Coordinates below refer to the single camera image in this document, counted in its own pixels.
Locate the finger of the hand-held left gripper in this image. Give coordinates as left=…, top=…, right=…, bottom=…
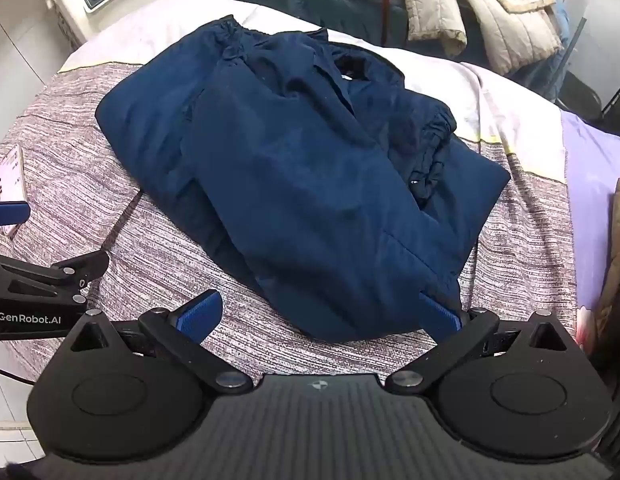
left=0, top=250, right=111, bottom=307
left=0, top=201, right=31, bottom=227

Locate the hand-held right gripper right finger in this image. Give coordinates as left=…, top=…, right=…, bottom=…
left=384, top=291, right=571, bottom=394

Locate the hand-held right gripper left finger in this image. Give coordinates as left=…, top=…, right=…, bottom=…
left=69, top=289, right=255, bottom=393

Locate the navy blue jacket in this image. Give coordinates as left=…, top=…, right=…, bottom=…
left=96, top=17, right=512, bottom=343

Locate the striped mauve bed cover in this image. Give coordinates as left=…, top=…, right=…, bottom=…
left=0, top=0, right=580, bottom=396

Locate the brown cloth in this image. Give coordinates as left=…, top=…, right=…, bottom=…
left=590, top=177, right=620, bottom=361

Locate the purple bed sheet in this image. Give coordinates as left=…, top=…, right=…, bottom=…
left=560, top=110, right=620, bottom=343

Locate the blue cloth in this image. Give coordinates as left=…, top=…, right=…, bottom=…
left=510, top=5, right=576, bottom=102

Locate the beige quilted coat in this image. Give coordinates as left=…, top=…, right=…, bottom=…
left=399, top=0, right=565, bottom=77

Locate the dark green quilted cloth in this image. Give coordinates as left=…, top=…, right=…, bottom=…
left=190, top=0, right=408, bottom=47

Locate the thin black cable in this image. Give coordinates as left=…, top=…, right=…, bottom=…
left=0, top=364, right=38, bottom=387

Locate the dark red strap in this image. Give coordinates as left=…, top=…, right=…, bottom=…
left=374, top=0, right=393, bottom=43

